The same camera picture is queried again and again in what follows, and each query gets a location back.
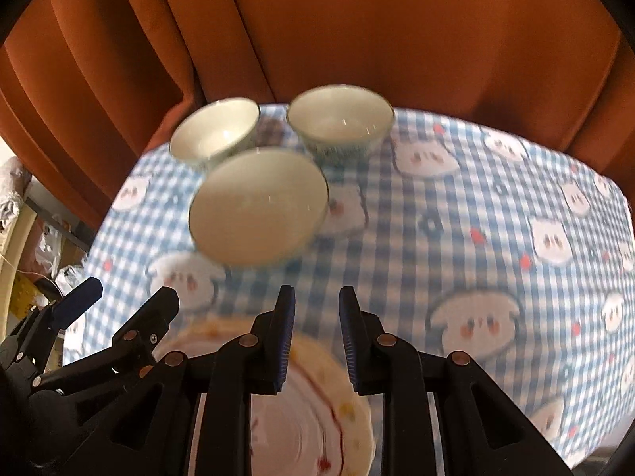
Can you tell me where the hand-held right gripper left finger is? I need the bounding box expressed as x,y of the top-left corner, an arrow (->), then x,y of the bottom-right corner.
50,285 -> 297,476

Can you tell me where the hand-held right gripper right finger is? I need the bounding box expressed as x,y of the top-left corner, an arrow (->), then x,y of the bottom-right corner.
339,286 -> 571,476

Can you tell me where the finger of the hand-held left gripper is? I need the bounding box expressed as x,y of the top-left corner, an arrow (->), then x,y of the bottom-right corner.
0,278 -> 103,378
30,288 -> 179,395

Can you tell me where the large yellow floral plate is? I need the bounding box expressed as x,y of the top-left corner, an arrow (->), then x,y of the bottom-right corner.
154,317 -> 375,476

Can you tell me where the small red-rimmed floral plate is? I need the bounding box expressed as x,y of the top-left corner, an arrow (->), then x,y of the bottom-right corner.
248,367 -> 348,476

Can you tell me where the cream bowl with blue pattern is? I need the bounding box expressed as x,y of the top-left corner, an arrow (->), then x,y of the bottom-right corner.
169,98 -> 261,169
287,86 -> 395,167
189,148 -> 329,265

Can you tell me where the white plastic bag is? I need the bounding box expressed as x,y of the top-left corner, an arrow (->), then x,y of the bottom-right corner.
52,263 -> 87,298

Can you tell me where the blue checked printed tablecloth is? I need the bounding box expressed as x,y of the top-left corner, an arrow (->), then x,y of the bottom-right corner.
62,102 -> 635,472

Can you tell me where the orange curtain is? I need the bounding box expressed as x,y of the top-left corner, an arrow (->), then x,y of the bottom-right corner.
0,0 -> 635,231

